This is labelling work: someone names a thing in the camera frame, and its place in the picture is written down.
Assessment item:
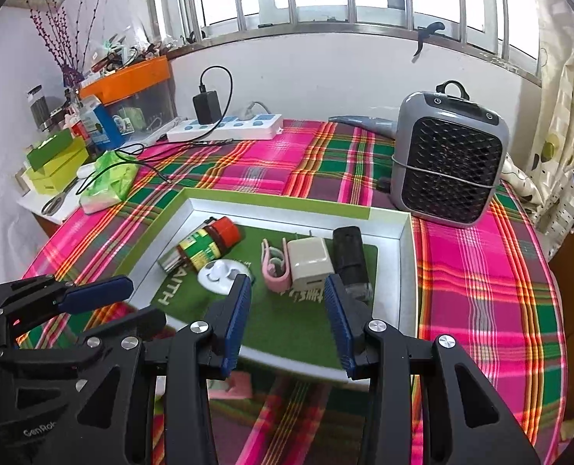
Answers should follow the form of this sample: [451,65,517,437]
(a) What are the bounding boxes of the white power strip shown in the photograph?
[166,114,284,143]

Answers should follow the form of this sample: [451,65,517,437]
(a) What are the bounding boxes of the blue white carton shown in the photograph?
[80,95,125,151]

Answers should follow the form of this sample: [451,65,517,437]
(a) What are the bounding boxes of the plaid tablecloth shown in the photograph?
[27,121,567,464]

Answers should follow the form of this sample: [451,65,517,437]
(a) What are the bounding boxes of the window metal bars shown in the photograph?
[148,0,541,82]

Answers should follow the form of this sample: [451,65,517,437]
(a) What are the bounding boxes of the white square charger block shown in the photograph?
[287,237,334,292]

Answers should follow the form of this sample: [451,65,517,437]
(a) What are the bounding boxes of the yellow green stacked boxes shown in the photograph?
[26,129,88,195]

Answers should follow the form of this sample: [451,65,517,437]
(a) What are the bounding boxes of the scissors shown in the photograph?
[40,183,79,216]

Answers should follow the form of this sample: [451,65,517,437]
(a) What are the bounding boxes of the dark glass jar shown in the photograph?
[26,85,50,131]

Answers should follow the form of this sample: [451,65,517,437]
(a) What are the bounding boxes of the green tissue pack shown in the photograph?
[77,150,139,214]

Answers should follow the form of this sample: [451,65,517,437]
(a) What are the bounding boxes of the black cable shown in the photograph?
[76,64,235,195]

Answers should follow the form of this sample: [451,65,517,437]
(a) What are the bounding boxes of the silver metal bar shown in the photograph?
[158,245,185,274]

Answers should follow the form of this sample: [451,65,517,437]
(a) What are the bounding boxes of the black rectangular flashlight device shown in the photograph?
[332,226,373,303]

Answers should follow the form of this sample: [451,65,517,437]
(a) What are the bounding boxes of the orange lid clear bin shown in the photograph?
[79,57,177,134]

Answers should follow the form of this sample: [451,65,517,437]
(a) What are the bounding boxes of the brown jar red lid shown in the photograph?
[177,216,242,272]

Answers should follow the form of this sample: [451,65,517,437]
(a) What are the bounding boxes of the purple flower branches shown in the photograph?
[24,0,101,88]

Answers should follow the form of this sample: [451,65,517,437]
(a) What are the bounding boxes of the black power adapter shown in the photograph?
[192,90,222,125]

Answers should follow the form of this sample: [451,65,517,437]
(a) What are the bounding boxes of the green white shallow box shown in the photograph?
[120,190,419,384]

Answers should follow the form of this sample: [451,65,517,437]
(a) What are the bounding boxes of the cream heart pattern curtain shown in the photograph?
[499,38,574,263]

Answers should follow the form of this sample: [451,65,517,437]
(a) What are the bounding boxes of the grey handheld tool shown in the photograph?
[328,115,396,139]

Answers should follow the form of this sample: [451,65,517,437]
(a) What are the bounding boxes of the grey portable heater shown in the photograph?
[390,80,510,228]

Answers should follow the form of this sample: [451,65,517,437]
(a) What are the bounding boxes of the pink clip with round lens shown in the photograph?
[261,238,292,294]

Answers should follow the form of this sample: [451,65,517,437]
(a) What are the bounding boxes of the white round dish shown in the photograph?
[197,258,254,296]

